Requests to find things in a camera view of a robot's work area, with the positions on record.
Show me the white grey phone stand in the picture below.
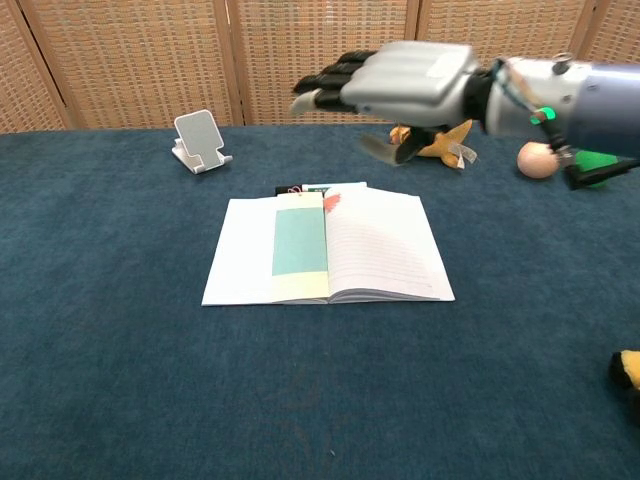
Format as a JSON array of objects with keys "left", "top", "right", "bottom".
[{"left": 172, "top": 109, "right": 234, "bottom": 175}]

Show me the woven wooden folding screen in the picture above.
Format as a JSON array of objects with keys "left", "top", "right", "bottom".
[{"left": 0, "top": 0, "right": 640, "bottom": 134}]

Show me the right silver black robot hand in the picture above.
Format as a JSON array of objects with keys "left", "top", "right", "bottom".
[{"left": 291, "top": 41, "right": 489, "bottom": 166}]

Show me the open lined notebook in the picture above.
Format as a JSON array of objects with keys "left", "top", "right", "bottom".
[{"left": 201, "top": 187, "right": 456, "bottom": 307}]

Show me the black white penguin plush doll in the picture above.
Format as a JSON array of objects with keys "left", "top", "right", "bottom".
[{"left": 607, "top": 349, "right": 640, "bottom": 391}]

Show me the black green marker pen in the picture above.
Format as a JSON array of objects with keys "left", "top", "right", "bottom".
[{"left": 274, "top": 181, "right": 369, "bottom": 197}]

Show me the green ball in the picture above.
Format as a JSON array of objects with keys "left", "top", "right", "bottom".
[{"left": 573, "top": 148, "right": 626, "bottom": 189}]

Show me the dark blue table mat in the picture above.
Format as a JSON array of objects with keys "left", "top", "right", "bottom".
[{"left": 0, "top": 118, "right": 640, "bottom": 480}]

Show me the pale pink ball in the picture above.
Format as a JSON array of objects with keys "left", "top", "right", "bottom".
[{"left": 517, "top": 142, "right": 559, "bottom": 180}]

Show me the blue white bookmark pink tassel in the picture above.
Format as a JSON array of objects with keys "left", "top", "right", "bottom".
[{"left": 271, "top": 185, "right": 346, "bottom": 301}]

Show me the yellow plush toy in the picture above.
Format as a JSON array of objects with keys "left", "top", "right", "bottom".
[{"left": 389, "top": 118, "right": 479, "bottom": 171}]

